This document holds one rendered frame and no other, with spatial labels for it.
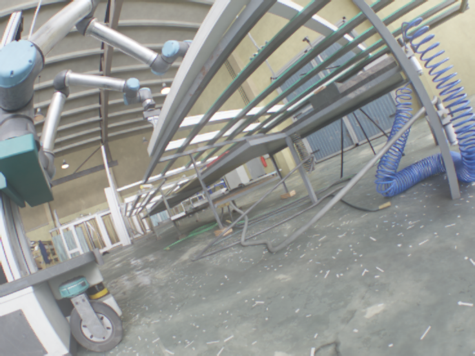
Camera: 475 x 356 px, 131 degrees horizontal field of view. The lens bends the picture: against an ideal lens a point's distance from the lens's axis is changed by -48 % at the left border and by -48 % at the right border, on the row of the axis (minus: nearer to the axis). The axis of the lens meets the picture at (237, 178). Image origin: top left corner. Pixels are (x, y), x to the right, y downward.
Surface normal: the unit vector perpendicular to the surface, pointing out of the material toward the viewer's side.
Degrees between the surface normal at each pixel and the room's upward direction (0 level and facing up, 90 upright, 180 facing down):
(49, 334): 90
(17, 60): 94
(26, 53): 94
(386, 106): 90
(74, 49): 180
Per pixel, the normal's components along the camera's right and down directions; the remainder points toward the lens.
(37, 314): 0.65, -0.32
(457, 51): -0.75, 0.29
